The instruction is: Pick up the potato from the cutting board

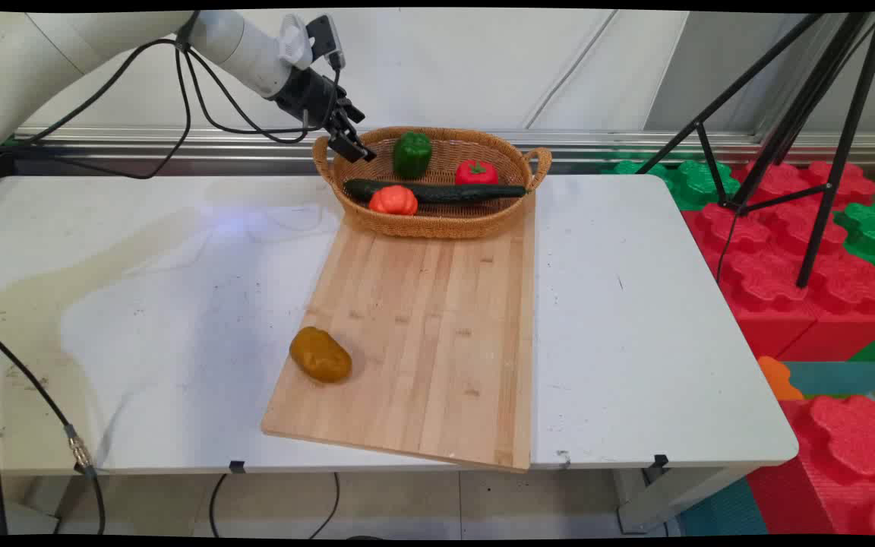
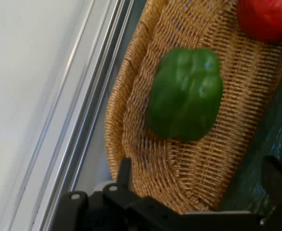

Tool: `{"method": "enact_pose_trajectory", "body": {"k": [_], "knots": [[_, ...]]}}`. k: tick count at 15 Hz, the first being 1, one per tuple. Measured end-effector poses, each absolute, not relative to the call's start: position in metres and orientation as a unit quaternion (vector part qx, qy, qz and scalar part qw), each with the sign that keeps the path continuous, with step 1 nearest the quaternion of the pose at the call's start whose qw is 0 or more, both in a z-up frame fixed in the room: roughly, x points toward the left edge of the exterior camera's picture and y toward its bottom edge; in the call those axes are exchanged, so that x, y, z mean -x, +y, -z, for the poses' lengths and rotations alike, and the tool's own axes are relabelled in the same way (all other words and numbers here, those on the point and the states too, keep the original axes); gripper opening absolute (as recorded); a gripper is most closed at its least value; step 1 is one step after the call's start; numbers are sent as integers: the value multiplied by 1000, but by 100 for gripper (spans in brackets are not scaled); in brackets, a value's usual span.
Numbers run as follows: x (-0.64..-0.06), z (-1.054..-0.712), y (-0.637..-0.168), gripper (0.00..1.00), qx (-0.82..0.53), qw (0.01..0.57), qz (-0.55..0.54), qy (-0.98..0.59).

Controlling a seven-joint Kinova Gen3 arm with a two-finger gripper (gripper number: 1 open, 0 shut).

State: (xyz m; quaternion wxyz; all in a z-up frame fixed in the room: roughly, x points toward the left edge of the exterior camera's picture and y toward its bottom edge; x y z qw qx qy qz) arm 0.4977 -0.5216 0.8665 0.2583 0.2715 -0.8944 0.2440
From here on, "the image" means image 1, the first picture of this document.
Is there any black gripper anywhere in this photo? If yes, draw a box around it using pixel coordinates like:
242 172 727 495
274 67 378 163

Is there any brown toy potato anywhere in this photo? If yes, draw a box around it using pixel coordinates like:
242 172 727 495
289 326 353 384

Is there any green toy bell pepper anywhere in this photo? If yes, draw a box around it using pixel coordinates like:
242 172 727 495
392 131 434 181

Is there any orange toy tomato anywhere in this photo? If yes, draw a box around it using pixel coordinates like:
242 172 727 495
368 185 419 217

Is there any woven wicker basket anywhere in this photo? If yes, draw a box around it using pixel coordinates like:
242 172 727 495
312 126 553 241

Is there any red toy tomato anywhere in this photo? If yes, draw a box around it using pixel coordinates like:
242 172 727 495
454 159 500 186

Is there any dark green toy cucumber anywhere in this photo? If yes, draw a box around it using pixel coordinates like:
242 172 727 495
343 179 534 204

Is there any wooden cutting board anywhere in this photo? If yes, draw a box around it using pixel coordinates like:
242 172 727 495
261 199 537 473

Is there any green foam block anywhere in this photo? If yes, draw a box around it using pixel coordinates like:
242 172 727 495
832 201 875 317
601 157 743 213

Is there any black tripod stand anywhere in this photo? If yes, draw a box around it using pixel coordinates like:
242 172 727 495
635 11 875 289

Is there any white table leg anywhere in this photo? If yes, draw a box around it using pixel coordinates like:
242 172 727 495
611 464 751 534

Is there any orange foam piece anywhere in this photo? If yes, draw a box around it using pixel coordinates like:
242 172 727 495
757 355 807 402

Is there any teal foam mat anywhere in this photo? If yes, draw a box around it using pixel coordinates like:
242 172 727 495
782 360 875 397

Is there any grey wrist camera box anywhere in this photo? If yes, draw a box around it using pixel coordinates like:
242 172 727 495
305 14 348 71

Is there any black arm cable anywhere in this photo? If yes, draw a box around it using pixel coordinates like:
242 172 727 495
0 38 194 181
176 42 343 145

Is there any silver metal wall rail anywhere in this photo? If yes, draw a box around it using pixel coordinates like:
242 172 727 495
11 126 875 166

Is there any black cable under table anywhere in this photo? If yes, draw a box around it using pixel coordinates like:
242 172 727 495
208 472 342 539

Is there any black cable with metal connector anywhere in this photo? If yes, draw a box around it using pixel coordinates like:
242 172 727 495
0 315 107 536

